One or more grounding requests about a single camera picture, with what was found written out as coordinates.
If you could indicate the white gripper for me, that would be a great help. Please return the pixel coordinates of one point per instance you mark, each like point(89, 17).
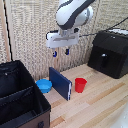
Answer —
point(63, 39)

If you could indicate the red plastic cup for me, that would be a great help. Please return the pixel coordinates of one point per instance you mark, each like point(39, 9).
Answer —
point(80, 85)

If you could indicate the dark blue book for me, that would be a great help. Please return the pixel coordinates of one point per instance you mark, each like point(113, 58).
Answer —
point(60, 82)

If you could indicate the blue plastic bowl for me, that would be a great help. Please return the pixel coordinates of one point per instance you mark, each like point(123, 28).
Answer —
point(44, 85)

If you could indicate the black hard carry case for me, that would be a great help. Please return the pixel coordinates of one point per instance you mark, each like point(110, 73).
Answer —
point(110, 55)

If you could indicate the white paper sheet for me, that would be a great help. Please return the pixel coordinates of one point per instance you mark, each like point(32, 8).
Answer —
point(119, 31)

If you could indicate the black fabric divider box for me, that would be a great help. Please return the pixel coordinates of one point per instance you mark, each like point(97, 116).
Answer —
point(18, 100)

